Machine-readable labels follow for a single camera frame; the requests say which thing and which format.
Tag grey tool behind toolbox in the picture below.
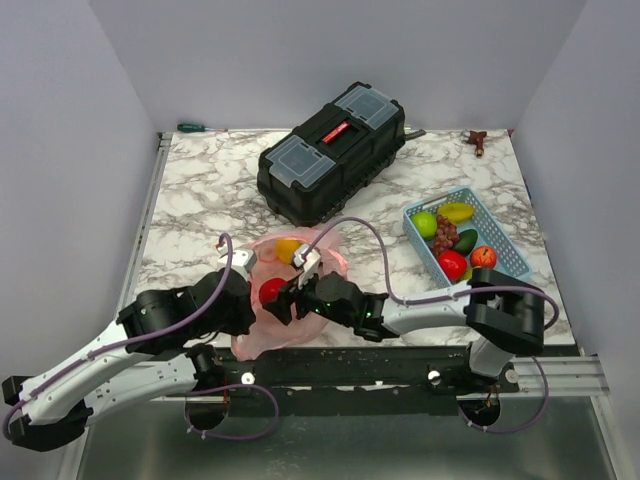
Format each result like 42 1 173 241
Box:
405 129 426 140

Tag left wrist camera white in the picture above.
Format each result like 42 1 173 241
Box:
216 242 257 279

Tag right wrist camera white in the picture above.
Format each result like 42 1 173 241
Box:
292 244 322 289

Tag dark green fake avocado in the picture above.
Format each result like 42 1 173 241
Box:
453 229 478 256

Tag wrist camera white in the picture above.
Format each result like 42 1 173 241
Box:
216 242 257 279
292 244 322 289

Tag red fake grapes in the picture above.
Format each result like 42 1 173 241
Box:
430 215 459 257

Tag black plastic toolbox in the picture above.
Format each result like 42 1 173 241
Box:
257 82 406 227

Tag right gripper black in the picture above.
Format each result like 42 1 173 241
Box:
265 264 355 327

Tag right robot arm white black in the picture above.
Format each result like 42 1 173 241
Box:
259 268 546 392

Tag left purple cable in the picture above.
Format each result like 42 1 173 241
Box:
1 232 232 444

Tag blue plastic basket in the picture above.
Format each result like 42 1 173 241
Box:
403 186 532 288

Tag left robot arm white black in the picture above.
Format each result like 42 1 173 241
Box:
2 270 256 452

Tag yellow fake pear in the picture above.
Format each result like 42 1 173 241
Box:
274 238 302 264

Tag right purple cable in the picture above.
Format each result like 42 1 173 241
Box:
304 215 559 434

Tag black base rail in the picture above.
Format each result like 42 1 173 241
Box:
186 347 519 422

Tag pink plastic bag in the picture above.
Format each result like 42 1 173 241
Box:
231 227 328 361

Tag purple cable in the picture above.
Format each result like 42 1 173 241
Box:
1 232 232 444
304 215 559 434

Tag yellow fake lemon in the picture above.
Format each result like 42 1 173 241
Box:
437 202 475 224

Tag green fake apple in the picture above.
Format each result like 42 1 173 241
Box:
410 211 438 239

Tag green handled screwdriver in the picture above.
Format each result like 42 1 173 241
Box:
176 123 229 134

